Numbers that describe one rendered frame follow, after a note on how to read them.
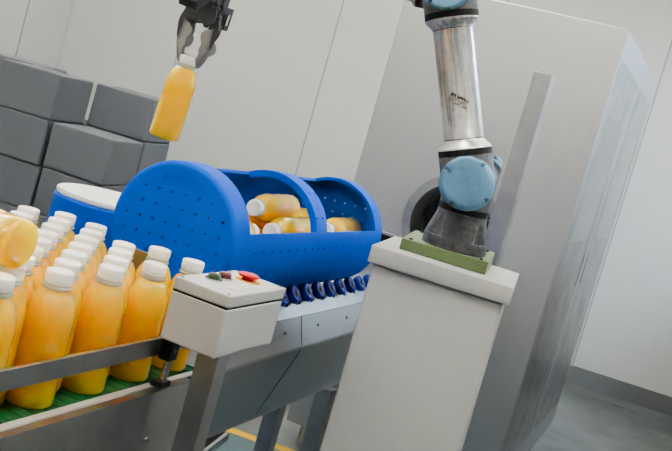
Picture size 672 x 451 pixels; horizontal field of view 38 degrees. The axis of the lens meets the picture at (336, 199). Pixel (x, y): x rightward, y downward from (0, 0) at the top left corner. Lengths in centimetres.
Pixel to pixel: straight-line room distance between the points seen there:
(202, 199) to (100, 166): 364
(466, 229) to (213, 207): 61
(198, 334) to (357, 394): 77
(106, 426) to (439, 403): 88
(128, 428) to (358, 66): 578
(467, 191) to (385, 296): 30
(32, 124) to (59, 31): 231
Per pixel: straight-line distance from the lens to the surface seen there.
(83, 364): 146
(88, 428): 150
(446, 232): 221
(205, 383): 160
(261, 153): 734
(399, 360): 217
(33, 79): 575
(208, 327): 150
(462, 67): 208
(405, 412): 220
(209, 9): 222
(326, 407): 289
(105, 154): 552
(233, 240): 188
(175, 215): 194
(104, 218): 246
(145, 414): 162
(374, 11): 723
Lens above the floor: 141
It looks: 5 degrees down
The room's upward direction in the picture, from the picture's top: 16 degrees clockwise
